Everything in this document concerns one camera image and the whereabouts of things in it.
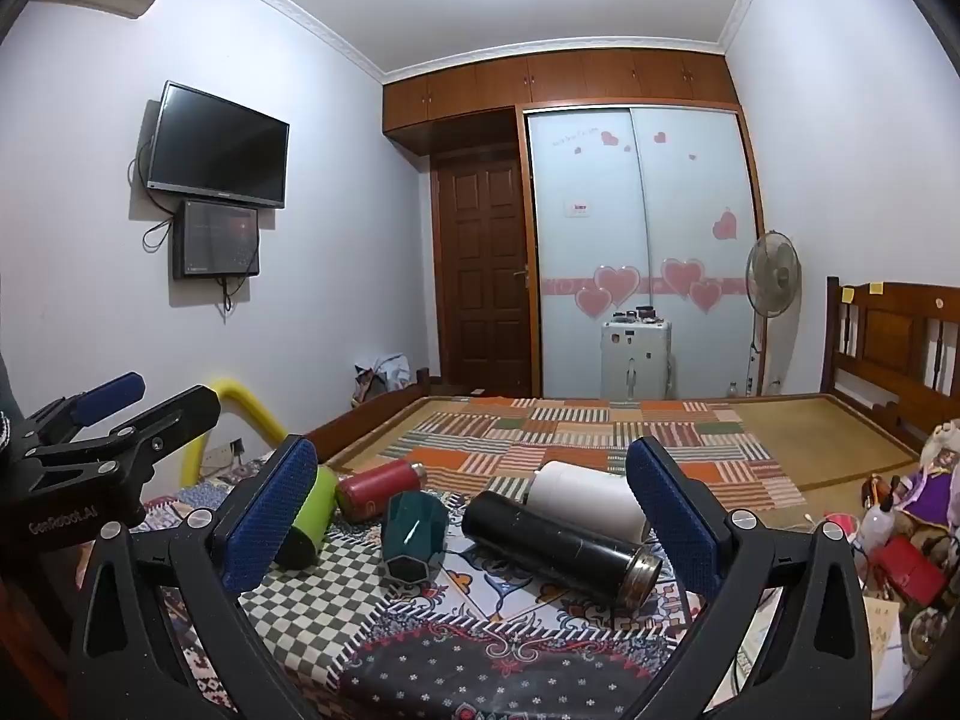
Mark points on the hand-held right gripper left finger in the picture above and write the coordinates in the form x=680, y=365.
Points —
x=262, y=517

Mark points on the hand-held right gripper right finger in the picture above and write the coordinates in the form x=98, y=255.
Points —
x=675, y=517

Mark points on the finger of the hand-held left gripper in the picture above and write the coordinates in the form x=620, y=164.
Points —
x=180, y=416
x=112, y=394

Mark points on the white cup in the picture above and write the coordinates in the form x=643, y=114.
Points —
x=585, y=499

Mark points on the red thermos cup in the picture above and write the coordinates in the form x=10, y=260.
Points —
x=371, y=491

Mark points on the black thermos cup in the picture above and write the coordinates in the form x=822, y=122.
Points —
x=547, y=544

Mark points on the teal faceted cup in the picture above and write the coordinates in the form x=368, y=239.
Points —
x=412, y=532

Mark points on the lime green bottle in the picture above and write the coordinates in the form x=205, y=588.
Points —
x=315, y=502

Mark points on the white power strip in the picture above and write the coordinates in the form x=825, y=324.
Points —
x=221, y=457

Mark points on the yellow foam tube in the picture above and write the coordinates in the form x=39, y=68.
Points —
x=240, y=405

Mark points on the striped patchwork blanket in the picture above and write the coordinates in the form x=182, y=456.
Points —
x=585, y=439

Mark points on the wooden bed footboard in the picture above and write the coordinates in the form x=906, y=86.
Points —
x=352, y=427

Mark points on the small white cabinet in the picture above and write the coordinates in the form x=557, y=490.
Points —
x=634, y=360

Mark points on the bamboo bed mat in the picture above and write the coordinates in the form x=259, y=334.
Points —
x=825, y=442

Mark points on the white bag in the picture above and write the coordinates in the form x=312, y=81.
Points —
x=382, y=375

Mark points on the clear spray bottle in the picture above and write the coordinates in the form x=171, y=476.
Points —
x=877, y=517

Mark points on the red box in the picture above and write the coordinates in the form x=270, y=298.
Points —
x=907, y=570

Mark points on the beige paper card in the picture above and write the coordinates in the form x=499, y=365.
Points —
x=883, y=641

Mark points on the printed patchwork bedsheet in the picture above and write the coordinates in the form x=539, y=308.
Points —
x=465, y=652

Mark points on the purple cloth doll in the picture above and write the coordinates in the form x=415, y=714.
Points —
x=937, y=480

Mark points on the standing fan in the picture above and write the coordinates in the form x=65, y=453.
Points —
x=772, y=270

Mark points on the wooden bed headboard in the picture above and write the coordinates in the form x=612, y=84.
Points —
x=892, y=345

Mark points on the sliding wardrobe with heart stickers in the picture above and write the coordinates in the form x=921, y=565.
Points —
x=637, y=240

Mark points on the brown wooden door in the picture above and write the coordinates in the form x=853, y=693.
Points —
x=484, y=270

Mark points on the brown overhead cabinets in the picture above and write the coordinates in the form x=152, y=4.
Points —
x=465, y=90

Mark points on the small wall-mounted monitor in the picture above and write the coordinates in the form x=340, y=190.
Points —
x=217, y=240

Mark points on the wall-mounted television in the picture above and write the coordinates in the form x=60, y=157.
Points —
x=217, y=142

